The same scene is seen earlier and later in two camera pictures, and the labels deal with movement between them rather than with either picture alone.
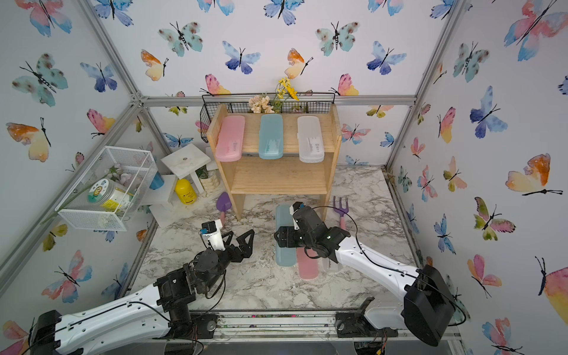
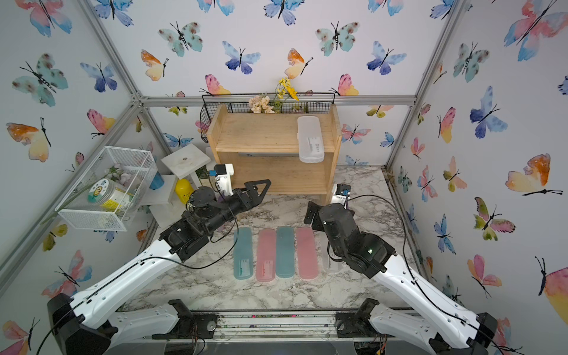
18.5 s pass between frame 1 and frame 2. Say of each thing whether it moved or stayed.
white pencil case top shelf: stayed
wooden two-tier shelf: stayed
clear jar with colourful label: stayed
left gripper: moved
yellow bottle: stayed
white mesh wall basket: stayed
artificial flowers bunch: stayed
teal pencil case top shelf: moved
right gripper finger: moved
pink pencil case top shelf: moved
